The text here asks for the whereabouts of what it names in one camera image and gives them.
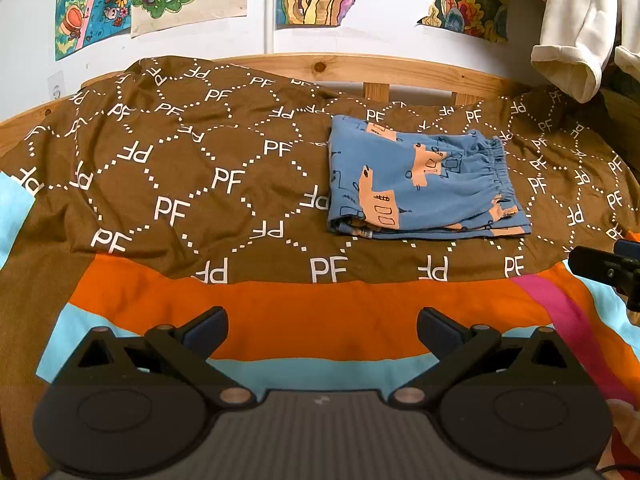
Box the blue pants with orange cars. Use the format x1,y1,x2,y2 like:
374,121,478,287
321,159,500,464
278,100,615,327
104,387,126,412
328,115,532,240

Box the brown PF-patterned bedspread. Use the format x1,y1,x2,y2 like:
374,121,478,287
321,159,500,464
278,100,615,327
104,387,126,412
1,87,639,479

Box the white hanging garment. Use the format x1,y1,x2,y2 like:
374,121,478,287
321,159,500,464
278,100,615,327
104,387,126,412
530,0,639,103

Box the dark floral poster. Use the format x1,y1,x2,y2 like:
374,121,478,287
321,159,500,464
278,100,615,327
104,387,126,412
414,0,510,45

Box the anime girl poster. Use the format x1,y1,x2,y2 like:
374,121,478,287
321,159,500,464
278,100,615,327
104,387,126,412
54,0,131,61

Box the wooden bed frame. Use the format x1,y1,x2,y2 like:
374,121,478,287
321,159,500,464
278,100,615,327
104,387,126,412
1,53,526,172

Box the white wall socket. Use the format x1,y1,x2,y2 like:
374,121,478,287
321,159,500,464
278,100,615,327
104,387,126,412
48,70,66,101

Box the white wall pipe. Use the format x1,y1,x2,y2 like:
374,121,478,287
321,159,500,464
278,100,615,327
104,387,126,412
264,0,276,54

